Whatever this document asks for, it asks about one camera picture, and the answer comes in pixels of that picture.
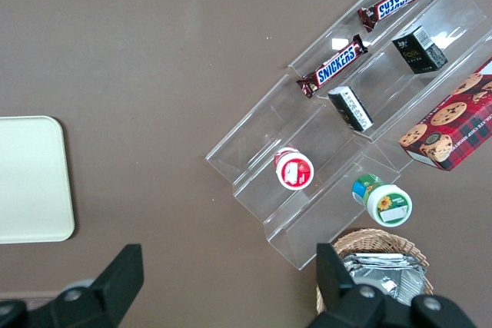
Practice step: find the cream plastic tray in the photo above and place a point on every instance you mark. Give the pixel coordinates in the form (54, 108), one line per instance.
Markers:
(30, 178)

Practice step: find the woven wicker basket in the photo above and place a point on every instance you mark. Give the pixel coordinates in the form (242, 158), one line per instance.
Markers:
(374, 239)

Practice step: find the red lidded yogurt cup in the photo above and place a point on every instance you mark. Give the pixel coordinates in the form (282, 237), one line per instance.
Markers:
(294, 170)

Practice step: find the clear acrylic tiered shelf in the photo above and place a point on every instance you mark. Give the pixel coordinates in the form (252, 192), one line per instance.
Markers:
(453, 9)
(269, 128)

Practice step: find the red tartan cookie box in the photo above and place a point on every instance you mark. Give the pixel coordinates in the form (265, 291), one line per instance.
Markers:
(453, 120)

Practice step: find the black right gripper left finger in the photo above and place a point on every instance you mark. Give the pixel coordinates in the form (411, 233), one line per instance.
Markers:
(111, 289)

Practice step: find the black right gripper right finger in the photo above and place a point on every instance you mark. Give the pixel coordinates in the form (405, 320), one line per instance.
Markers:
(346, 309)

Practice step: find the green sunflower lidded cup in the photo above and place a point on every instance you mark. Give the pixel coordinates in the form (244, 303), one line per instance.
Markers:
(384, 201)

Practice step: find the silver foil wrapped sandwich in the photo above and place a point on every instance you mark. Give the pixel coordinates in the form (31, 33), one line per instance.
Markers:
(388, 274)

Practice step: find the small black carton box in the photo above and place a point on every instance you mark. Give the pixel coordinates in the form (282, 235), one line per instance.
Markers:
(351, 109)
(419, 49)

